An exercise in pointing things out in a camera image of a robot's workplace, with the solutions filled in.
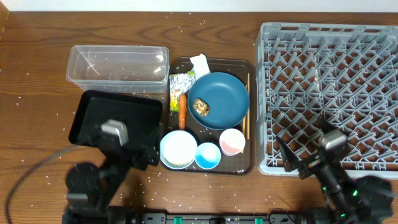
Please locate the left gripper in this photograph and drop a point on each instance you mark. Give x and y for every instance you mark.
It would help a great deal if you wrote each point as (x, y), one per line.
(137, 154)

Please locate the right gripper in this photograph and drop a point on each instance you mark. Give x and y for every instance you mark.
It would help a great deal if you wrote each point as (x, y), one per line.
(306, 160)

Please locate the pink cup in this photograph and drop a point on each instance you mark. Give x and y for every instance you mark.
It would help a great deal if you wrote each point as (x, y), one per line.
(232, 142)

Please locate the small blue cup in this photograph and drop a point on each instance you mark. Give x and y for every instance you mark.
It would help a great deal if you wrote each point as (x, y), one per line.
(207, 156)

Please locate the dark blue plate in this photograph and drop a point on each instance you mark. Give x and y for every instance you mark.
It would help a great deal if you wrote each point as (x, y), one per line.
(227, 97)

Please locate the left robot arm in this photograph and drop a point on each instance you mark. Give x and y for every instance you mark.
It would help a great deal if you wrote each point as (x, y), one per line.
(91, 188)

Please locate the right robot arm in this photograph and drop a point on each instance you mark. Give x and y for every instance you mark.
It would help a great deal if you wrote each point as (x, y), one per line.
(365, 200)

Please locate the grey dishwasher rack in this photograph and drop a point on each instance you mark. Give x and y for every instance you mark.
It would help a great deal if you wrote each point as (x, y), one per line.
(345, 74)

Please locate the black plastic bin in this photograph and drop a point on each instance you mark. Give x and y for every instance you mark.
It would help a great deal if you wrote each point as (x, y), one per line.
(140, 115)

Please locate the light blue rice bowl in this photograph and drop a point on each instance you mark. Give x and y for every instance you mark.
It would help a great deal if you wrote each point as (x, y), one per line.
(178, 149)

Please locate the orange carrot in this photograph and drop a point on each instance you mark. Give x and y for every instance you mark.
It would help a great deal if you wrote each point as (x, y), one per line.
(182, 110)

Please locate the dark brown serving tray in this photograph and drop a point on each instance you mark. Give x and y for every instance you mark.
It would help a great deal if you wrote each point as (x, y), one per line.
(239, 164)

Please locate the clear plastic bin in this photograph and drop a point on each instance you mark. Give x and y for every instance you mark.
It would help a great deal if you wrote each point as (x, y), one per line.
(119, 68)

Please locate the brown food scrap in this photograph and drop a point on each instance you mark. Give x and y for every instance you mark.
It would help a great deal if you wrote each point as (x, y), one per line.
(201, 107)

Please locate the foil snack wrapper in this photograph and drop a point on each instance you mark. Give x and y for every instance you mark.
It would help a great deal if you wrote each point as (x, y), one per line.
(179, 83)

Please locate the crumpled white napkin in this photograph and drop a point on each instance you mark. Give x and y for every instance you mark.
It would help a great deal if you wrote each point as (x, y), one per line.
(200, 66)

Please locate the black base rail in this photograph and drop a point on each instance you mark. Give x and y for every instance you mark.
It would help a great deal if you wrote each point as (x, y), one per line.
(161, 218)

